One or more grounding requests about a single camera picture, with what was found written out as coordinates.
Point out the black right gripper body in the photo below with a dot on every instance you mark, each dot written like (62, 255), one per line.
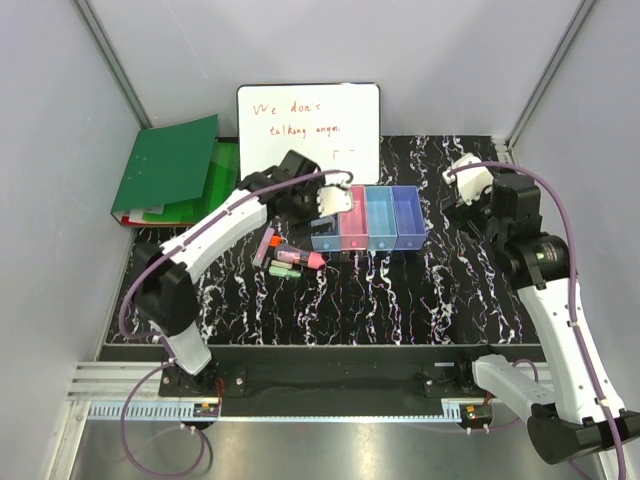
(478, 212)

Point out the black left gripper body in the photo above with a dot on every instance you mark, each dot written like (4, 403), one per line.
(305, 208)

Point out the light blue bin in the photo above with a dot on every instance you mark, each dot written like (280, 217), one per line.
(327, 243)
(381, 224)

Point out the pink plastic bin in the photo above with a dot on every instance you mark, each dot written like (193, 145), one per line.
(353, 226)

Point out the purple plastic bin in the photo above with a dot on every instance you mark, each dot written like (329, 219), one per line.
(410, 225)

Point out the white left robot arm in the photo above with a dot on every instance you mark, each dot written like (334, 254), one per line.
(164, 291)

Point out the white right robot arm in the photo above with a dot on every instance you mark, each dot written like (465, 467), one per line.
(581, 413)

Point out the pink eraser stick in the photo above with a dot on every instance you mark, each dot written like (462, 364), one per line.
(264, 245)

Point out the green highlighter pen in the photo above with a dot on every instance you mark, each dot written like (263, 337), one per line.
(281, 272)

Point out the black marble pattern mat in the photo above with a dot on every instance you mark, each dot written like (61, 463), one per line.
(447, 293)

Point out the green translucent file folder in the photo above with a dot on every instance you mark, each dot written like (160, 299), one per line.
(219, 183)

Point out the white dry-erase board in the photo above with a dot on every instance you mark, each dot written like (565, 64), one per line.
(335, 125)

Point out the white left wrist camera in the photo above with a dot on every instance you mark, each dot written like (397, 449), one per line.
(332, 200)

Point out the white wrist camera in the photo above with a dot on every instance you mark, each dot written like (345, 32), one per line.
(469, 180)
(332, 200)

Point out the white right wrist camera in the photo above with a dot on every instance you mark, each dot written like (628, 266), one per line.
(469, 180)

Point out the green ring binder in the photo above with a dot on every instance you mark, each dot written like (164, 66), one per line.
(167, 165)

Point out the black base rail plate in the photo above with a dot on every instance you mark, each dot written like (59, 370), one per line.
(337, 382)

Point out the aluminium frame rail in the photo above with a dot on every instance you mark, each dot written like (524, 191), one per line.
(131, 390)

